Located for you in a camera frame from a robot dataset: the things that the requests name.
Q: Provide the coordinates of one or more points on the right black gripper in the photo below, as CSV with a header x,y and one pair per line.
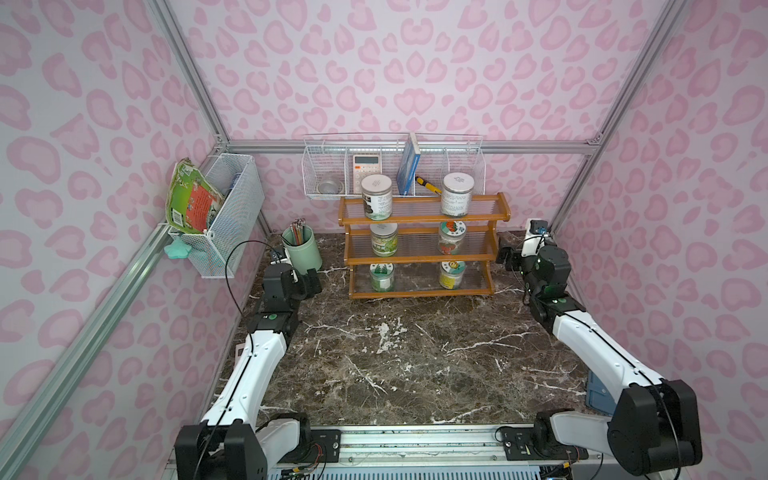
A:
x,y
511,258

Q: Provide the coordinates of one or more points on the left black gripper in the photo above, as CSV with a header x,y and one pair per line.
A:
x,y
306,282

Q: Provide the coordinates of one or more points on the sunflower jar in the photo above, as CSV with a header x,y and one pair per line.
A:
x,y
451,274

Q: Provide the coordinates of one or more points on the red-lid jar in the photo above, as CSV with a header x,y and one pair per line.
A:
x,y
451,235

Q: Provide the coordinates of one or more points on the green jar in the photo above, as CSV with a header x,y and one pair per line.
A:
x,y
384,239

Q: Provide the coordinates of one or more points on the seed jar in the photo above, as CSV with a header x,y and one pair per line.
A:
x,y
377,196
457,194

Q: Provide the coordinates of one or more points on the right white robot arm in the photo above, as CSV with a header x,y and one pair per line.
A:
x,y
655,425

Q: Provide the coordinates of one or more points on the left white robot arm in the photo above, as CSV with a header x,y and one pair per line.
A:
x,y
246,372

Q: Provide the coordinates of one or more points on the bottom left green-lid jar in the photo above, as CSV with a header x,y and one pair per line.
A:
x,y
382,277

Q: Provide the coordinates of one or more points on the wooden three-tier shelf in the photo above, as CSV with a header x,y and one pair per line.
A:
x,y
418,257

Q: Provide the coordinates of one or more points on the green pen cup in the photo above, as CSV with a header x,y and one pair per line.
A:
x,y
301,248

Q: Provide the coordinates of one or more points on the white mesh side basket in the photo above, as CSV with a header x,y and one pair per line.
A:
x,y
217,253

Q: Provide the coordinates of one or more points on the glass bowl in basket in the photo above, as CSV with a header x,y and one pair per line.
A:
x,y
330,186

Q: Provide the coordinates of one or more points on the yellow utility knife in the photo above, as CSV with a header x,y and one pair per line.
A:
x,y
428,185

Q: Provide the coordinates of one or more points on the white calculator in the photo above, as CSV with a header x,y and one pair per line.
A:
x,y
364,165

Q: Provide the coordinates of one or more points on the mint star hook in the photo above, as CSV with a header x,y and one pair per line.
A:
x,y
177,249

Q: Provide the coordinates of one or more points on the blue book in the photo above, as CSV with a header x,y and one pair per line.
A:
x,y
407,170

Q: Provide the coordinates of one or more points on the green snack packet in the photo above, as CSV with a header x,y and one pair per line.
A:
x,y
192,203

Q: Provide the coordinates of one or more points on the blue box at edge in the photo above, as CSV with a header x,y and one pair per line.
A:
x,y
597,396

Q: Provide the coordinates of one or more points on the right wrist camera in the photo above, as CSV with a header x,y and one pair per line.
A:
x,y
537,231

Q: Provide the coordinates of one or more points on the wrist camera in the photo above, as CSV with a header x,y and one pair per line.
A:
x,y
280,258
537,231

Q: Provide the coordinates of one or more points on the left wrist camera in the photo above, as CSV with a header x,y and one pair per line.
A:
x,y
280,258

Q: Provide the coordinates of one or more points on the white wire wall basket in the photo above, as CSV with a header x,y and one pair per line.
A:
x,y
329,155

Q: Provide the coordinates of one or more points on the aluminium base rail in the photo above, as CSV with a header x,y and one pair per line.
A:
x,y
433,452

